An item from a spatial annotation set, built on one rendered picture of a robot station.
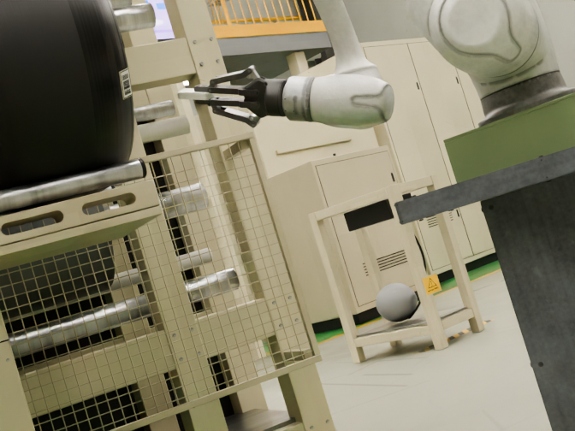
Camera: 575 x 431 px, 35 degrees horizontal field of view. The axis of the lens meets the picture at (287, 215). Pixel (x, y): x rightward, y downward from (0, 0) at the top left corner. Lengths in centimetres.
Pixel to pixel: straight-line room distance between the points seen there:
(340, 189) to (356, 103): 504
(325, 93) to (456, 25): 39
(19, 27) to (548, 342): 118
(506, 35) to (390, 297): 318
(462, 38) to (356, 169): 553
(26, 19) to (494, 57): 94
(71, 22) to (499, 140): 90
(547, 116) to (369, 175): 551
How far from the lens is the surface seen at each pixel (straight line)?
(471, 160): 159
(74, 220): 195
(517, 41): 152
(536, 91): 170
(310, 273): 689
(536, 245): 165
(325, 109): 178
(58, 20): 194
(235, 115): 189
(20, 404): 201
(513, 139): 158
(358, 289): 670
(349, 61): 193
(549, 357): 168
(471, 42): 147
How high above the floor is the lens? 61
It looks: 3 degrees up
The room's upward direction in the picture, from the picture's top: 17 degrees counter-clockwise
